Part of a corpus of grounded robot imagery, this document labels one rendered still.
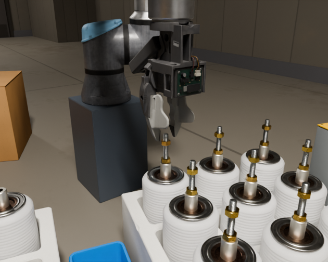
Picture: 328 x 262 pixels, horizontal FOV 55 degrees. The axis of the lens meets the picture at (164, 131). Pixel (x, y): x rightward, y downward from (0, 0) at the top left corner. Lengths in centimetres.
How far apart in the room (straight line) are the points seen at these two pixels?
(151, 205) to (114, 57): 46
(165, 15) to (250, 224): 37
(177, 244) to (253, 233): 14
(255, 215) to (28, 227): 39
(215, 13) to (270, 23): 68
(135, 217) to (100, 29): 51
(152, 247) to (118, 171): 46
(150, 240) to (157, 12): 39
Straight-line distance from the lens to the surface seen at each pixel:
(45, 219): 69
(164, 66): 51
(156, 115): 56
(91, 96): 95
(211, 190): 67
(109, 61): 93
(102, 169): 97
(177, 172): 65
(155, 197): 62
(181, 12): 52
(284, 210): 66
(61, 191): 112
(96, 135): 92
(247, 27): 321
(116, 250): 70
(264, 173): 72
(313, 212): 67
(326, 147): 81
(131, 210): 67
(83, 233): 92
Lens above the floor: 57
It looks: 22 degrees down
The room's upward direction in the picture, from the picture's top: straight up
